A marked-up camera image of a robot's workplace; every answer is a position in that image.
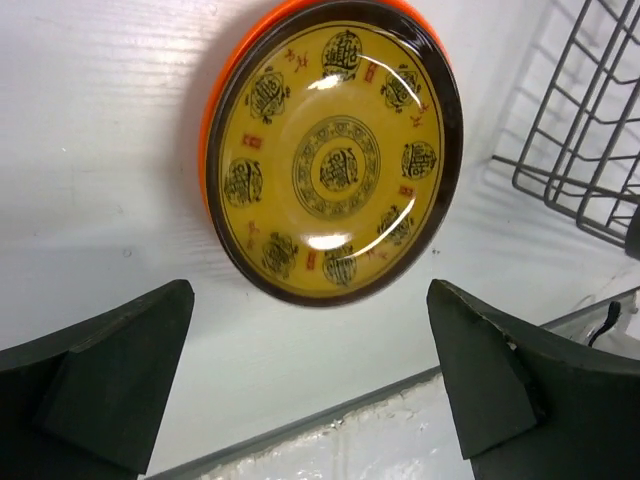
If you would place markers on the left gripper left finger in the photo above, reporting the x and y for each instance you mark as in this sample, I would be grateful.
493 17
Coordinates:
87 401

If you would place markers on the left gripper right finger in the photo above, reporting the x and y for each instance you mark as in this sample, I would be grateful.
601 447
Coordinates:
528 403

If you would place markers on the orange plastic plate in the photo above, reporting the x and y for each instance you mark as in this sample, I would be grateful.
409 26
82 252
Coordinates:
277 14

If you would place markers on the yellow brown patterned plate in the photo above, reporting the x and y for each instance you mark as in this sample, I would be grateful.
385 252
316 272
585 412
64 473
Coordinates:
335 153

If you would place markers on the metal wire dish rack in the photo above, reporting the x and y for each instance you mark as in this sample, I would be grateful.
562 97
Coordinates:
574 119

